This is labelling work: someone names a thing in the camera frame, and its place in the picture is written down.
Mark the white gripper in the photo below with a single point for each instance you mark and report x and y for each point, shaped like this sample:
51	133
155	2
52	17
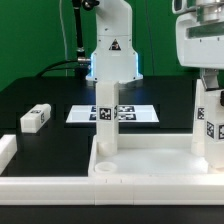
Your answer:
200	37

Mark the white desk top tray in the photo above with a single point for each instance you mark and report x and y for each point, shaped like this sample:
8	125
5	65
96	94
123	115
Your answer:
149	154

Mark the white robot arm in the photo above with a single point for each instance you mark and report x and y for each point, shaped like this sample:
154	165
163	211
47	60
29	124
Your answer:
114	57

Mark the white U-shaped border fence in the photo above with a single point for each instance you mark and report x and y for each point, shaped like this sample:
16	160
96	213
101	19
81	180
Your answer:
106	190

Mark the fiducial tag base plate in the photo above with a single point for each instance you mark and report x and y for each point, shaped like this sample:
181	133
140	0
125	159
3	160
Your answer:
127	114

